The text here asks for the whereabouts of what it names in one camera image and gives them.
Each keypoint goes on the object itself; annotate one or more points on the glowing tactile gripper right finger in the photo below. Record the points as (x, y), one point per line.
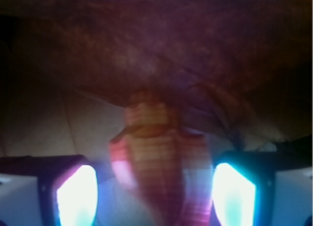
(263, 189)

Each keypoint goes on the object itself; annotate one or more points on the orange striped conch shell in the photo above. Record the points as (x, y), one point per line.
(166, 167)

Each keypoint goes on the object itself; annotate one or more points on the crumpled brown paper liner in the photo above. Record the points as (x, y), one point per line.
(241, 69)

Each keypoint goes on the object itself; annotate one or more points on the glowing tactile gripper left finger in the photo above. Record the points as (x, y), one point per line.
(48, 191)

